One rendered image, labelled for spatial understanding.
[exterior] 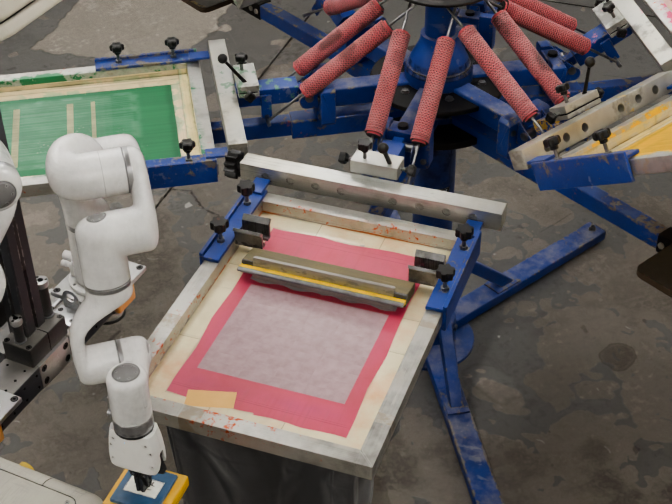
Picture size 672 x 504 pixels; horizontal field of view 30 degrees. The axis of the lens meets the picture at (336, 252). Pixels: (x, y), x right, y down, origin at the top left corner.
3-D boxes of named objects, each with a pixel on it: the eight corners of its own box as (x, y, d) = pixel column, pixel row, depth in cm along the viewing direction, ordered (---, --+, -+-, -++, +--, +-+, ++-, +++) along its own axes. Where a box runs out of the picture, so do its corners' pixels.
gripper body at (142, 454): (99, 427, 232) (107, 468, 239) (148, 441, 229) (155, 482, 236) (118, 400, 237) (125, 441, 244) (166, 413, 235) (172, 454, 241)
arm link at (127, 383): (95, 335, 233) (146, 324, 235) (102, 376, 240) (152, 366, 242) (107, 389, 222) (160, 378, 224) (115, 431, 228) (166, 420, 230)
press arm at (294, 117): (4, 170, 348) (0, 153, 345) (4, 159, 353) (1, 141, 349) (438, 123, 364) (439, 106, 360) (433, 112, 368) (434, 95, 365)
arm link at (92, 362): (127, 263, 230) (143, 358, 240) (56, 277, 227) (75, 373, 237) (134, 285, 222) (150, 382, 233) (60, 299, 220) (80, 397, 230)
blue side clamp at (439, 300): (445, 331, 282) (446, 307, 278) (424, 326, 284) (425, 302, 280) (480, 253, 305) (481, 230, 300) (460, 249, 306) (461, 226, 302)
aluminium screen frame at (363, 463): (372, 480, 247) (372, 467, 244) (108, 410, 263) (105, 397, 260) (476, 247, 304) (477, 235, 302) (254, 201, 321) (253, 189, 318)
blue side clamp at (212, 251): (220, 280, 298) (218, 257, 294) (201, 275, 299) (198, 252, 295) (268, 209, 320) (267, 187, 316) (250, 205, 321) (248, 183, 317)
